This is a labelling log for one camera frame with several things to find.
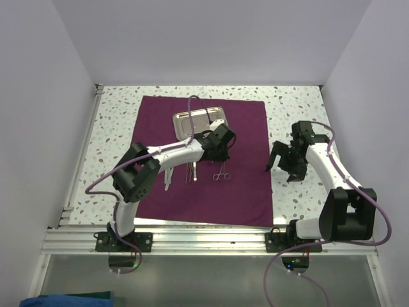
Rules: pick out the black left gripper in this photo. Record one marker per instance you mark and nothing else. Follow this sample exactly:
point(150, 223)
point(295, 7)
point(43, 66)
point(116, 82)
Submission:
point(222, 157)

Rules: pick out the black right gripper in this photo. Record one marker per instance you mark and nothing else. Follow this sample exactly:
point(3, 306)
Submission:
point(298, 173)

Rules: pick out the steel hemostat clamp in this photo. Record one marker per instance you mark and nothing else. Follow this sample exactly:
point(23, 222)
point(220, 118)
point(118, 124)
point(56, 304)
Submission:
point(222, 174)

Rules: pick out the thin steel forceps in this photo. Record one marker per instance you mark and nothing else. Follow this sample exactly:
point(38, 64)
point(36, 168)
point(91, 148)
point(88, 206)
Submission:
point(188, 173)

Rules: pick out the purple surgical cloth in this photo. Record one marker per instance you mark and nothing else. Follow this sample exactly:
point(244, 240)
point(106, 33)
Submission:
point(243, 199)

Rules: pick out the steel tweezers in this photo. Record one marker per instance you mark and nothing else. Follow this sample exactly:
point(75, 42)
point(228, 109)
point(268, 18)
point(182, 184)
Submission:
point(166, 188)

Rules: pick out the steel scalpel handle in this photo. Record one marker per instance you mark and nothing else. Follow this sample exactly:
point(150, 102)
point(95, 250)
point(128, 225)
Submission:
point(167, 176)

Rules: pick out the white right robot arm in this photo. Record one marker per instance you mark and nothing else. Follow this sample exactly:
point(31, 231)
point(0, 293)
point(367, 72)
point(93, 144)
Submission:
point(348, 212)

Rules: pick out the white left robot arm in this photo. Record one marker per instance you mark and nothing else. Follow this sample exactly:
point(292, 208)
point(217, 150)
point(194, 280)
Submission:
point(137, 171)

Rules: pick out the steel instrument tray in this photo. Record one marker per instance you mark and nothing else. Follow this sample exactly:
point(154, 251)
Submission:
point(201, 119)

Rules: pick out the blue cloth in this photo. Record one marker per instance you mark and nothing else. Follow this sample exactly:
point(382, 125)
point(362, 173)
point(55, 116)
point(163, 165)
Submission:
point(66, 301)

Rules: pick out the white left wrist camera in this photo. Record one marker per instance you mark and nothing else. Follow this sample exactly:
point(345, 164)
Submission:
point(215, 124)

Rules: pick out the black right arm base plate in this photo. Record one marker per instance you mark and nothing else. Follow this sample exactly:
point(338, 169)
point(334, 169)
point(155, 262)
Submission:
point(276, 242)

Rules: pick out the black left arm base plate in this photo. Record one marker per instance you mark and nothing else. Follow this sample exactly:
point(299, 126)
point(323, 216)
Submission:
point(109, 243)

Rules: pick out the aluminium left side rail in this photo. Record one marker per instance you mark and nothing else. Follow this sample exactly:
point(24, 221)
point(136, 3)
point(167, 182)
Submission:
point(68, 205)

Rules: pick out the aluminium rail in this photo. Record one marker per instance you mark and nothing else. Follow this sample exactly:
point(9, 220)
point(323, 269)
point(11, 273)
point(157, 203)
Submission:
point(181, 240)
point(68, 205)

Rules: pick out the aluminium front rail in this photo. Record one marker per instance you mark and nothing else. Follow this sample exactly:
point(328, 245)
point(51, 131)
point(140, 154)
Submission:
point(181, 240)

